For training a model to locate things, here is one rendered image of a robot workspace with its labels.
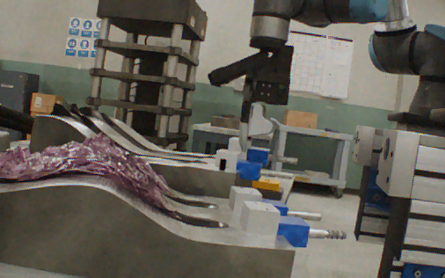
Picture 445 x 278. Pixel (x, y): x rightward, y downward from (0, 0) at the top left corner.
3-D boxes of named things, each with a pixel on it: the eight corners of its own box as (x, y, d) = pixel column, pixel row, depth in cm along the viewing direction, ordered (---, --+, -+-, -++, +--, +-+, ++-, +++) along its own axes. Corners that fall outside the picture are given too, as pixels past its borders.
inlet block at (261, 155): (295, 173, 100) (299, 146, 99) (295, 177, 95) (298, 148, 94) (229, 164, 102) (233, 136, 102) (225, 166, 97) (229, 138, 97)
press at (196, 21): (189, 183, 637) (212, 18, 626) (161, 204, 484) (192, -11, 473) (118, 171, 647) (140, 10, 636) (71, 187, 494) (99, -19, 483)
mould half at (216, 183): (249, 202, 107) (258, 139, 107) (228, 228, 82) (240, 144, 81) (40, 164, 116) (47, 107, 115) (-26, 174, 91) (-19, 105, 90)
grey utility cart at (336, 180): (335, 193, 716) (345, 128, 711) (343, 200, 664) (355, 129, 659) (259, 184, 714) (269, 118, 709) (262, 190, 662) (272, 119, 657)
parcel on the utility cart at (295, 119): (310, 133, 704) (313, 113, 703) (314, 135, 672) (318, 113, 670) (281, 129, 703) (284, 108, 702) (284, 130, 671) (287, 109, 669)
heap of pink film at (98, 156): (177, 193, 73) (185, 140, 73) (182, 223, 55) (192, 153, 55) (3, 169, 70) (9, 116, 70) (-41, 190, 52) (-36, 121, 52)
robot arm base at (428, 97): (456, 123, 124) (461, 85, 124) (473, 123, 109) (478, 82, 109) (403, 114, 127) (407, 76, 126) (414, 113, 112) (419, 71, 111)
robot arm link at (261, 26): (249, 14, 94) (254, 22, 102) (245, 38, 94) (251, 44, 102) (288, 18, 93) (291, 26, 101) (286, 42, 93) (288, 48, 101)
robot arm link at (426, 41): (453, 76, 109) (458, 20, 108) (405, 73, 120) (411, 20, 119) (471, 84, 117) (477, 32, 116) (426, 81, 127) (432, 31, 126)
